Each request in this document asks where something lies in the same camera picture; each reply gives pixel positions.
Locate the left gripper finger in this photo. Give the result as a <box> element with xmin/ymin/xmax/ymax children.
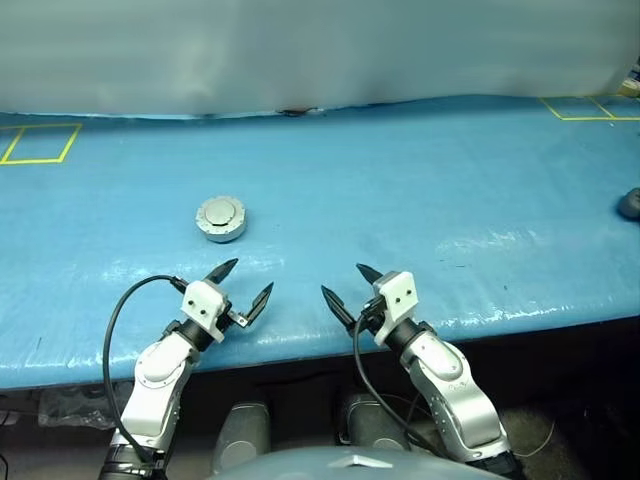
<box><xmin>203</xmin><ymin>258</ymin><xmax>240</xmax><ymax>285</ymax></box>
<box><xmin>243</xmin><ymin>281</ymin><xmax>275</xmax><ymax>329</ymax></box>

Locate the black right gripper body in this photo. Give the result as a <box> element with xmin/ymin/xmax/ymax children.
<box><xmin>354</xmin><ymin>293</ymin><xmax>390</xmax><ymax>337</ymax></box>

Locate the clear plastic bag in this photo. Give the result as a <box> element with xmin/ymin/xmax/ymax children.
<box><xmin>37</xmin><ymin>382</ymin><xmax>136</xmax><ymax>431</ymax></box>

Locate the white foam backdrop sheet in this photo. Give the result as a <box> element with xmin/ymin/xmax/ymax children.
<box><xmin>0</xmin><ymin>0</ymin><xmax>640</xmax><ymax>120</ymax></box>

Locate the dark grey lumpy object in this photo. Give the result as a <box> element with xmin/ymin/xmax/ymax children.
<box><xmin>617</xmin><ymin>187</ymin><xmax>640</xmax><ymax>220</ymax></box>

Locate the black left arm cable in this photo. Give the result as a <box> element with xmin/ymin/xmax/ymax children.
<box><xmin>102</xmin><ymin>274</ymin><xmax>189</xmax><ymax>464</ymax></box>

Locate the grey robot torso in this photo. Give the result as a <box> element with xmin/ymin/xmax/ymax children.
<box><xmin>209</xmin><ymin>446</ymin><xmax>501</xmax><ymax>480</ymax></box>

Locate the blue table cover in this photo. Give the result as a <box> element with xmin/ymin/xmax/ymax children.
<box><xmin>0</xmin><ymin>93</ymin><xmax>640</xmax><ymax>391</ymax></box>

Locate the silver hinged motor lid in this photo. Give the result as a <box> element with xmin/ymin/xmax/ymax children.
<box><xmin>193</xmin><ymin>195</ymin><xmax>247</xmax><ymax>236</ymax></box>

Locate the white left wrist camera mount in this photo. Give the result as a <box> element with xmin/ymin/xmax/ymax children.
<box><xmin>180</xmin><ymin>279</ymin><xmax>232</xmax><ymax>344</ymax></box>

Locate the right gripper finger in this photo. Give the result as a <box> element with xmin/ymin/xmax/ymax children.
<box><xmin>320</xmin><ymin>285</ymin><xmax>360</xmax><ymax>335</ymax></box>
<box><xmin>355</xmin><ymin>263</ymin><xmax>385</xmax><ymax>290</ymax></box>

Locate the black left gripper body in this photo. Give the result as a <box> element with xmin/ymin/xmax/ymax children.
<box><xmin>218</xmin><ymin>302</ymin><xmax>252</xmax><ymax>333</ymax></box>

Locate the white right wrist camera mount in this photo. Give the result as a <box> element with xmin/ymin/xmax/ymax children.
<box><xmin>372</xmin><ymin>270</ymin><xmax>419</xmax><ymax>346</ymax></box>

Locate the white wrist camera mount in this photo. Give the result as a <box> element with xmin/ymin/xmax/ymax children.
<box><xmin>180</xmin><ymin>279</ymin><xmax>232</xmax><ymax>344</ymax></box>
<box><xmin>372</xmin><ymin>270</ymin><xmax>419</xmax><ymax>346</ymax></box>

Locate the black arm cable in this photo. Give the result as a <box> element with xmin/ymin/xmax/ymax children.
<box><xmin>102</xmin><ymin>274</ymin><xmax>189</xmax><ymax>464</ymax></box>
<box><xmin>352</xmin><ymin>307</ymin><xmax>446</xmax><ymax>459</ymax></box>

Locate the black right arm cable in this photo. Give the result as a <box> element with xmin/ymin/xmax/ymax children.
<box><xmin>352</xmin><ymin>307</ymin><xmax>446</xmax><ymax>459</ymax></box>

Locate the grey rounded robot leg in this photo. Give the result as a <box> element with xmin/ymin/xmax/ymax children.
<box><xmin>212</xmin><ymin>402</ymin><xmax>272</xmax><ymax>474</ymax></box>
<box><xmin>338</xmin><ymin>392</ymin><xmax>414</xmax><ymax>451</ymax></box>

